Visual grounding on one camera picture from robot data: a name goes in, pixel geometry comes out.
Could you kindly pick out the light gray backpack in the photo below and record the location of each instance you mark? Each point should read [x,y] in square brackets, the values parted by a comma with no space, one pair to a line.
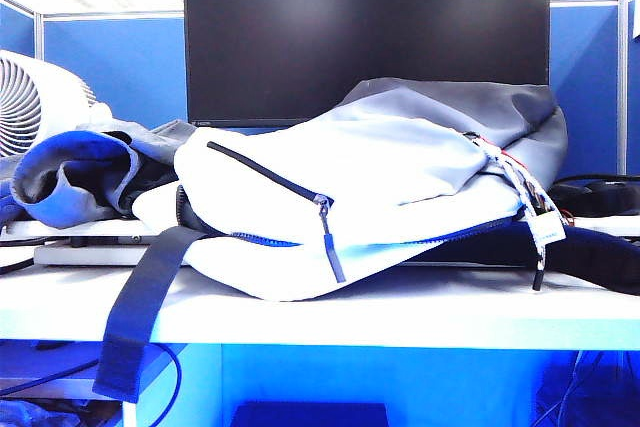
[350,172]

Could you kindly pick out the gray hooded clothes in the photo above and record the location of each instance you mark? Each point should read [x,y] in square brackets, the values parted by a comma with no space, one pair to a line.
[75,157]

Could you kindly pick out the black computer monitor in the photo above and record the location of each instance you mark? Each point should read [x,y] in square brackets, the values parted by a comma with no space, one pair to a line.
[350,22]

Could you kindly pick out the dark crumpled bag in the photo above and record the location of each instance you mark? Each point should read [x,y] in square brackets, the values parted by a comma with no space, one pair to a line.
[50,414]

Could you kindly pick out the silver partition post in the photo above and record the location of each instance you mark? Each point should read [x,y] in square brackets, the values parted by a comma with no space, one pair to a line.
[39,37]
[622,87]

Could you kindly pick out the white desk fan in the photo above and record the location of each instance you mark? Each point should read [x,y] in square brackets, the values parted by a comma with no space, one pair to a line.
[20,97]

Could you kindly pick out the white under-desk shelf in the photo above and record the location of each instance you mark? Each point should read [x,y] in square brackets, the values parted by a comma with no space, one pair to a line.
[150,372]

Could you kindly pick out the black headset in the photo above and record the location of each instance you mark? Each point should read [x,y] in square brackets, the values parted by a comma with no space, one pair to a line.
[600,197]

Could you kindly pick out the dark box under desk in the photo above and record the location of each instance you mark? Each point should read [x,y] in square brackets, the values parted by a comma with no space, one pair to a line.
[310,414]

